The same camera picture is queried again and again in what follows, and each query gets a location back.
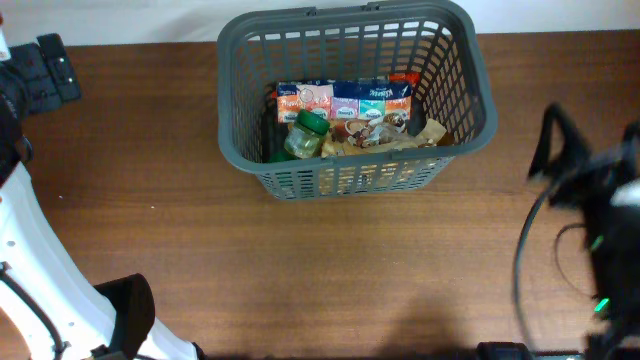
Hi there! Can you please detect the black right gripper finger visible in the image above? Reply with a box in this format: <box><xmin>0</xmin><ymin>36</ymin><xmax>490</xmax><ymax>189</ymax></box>
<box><xmin>622</xmin><ymin>120</ymin><xmax>640</xmax><ymax>155</ymax></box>
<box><xmin>528</xmin><ymin>103</ymin><xmax>591</xmax><ymax>179</ymax></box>

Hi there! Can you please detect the orange noodle packet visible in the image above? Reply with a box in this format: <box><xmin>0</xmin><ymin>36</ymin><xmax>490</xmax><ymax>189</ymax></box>
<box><xmin>387</xmin><ymin>72</ymin><xmax>421</xmax><ymax>86</ymax></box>

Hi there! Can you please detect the beige snack pouch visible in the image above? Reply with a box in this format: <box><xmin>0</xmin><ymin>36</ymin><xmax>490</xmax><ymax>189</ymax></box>
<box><xmin>327</xmin><ymin>113</ymin><xmax>454</xmax><ymax>152</ymax></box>

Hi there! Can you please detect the blue carton box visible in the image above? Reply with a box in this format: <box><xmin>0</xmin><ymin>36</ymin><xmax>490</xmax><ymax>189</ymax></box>
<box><xmin>272</xmin><ymin>78</ymin><xmax>414</xmax><ymax>123</ymax></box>

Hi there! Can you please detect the beige red coffee pouch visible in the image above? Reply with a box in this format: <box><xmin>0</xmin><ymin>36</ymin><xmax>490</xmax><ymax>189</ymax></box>
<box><xmin>320</xmin><ymin>120</ymin><xmax>433</xmax><ymax>158</ymax></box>

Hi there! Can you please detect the green lid jar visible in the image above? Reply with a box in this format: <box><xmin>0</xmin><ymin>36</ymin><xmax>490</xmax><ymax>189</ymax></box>
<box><xmin>284</xmin><ymin>110</ymin><xmax>330</xmax><ymax>159</ymax></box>
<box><xmin>269</xmin><ymin>150</ymin><xmax>297</xmax><ymax>163</ymax></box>

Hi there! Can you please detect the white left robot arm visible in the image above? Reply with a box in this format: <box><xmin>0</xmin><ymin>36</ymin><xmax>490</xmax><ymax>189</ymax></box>
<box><xmin>1</xmin><ymin>33</ymin><xmax>205</xmax><ymax>360</ymax></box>

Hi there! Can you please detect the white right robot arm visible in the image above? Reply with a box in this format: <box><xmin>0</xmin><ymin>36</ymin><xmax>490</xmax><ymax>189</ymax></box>
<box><xmin>474</xmin><ymin>103</ymin><xmax>639</xmax><ymax>359</ymax></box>

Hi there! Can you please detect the grey plastic basket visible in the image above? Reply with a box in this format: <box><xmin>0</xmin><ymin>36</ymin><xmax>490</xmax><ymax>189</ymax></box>
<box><xmin>218</xmin><ymin>1</ymin><xmax>498</xmax><ymax>200</ymax></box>

